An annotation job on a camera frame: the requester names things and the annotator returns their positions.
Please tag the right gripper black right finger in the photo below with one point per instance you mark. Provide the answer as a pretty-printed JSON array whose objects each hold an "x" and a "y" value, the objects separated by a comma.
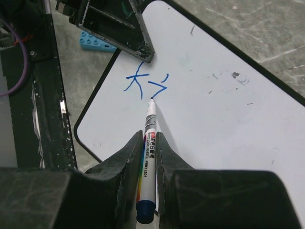
[{"x": 192, "y": 198}]

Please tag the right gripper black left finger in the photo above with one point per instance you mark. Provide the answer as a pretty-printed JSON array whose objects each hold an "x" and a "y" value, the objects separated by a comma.
[{"x": 101, "y": 198}]

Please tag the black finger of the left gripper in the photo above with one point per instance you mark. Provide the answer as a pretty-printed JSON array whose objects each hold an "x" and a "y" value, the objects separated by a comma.
[{"x": 117, "y": 22}]

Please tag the white blue whiteboard marker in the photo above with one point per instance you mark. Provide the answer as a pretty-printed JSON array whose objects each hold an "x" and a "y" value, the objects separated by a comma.
[{"x": 146, "y": 193}]

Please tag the white board with black frame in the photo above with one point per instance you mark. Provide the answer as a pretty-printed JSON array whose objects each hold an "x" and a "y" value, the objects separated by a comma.
[{"x": 216, "y": 110}]

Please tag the blue studded building plate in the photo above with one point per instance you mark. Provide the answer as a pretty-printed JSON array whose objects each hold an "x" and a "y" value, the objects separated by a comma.
[{"x": 89, "y": 42}]

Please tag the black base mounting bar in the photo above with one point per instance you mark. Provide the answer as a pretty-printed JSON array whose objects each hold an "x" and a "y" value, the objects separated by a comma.
[{"x": 35, "y": 130}]

